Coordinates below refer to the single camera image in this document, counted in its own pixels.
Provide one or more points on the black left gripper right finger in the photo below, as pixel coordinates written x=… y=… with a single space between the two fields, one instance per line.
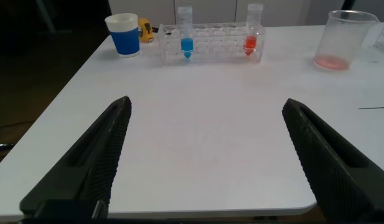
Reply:
x=335 y=174

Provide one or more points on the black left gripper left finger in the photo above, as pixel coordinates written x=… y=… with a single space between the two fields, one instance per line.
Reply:
x=86 y=174

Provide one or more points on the clear beaker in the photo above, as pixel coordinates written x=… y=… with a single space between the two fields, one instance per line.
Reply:
x=341 y=40

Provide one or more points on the test tube with red liquid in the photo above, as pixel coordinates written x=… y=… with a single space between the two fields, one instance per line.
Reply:
x=250 y=42

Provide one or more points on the test tube with blue liquid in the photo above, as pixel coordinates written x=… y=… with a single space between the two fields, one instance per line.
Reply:
x=187 y=45

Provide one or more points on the thin black stick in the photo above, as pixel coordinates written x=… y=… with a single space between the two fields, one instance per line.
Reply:
x=375 y=108

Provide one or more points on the blue and white paper cup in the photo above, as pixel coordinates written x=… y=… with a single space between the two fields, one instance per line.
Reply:
x=125 y=41

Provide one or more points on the yellow tape measure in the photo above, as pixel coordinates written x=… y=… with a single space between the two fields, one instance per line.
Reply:
x=145 y=31

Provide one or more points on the white folding partition screen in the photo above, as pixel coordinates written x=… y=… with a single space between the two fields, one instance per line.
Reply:
x=216 y=9

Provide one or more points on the metal chair frame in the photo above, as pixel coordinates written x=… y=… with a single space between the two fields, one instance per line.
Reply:
x=2 y=145

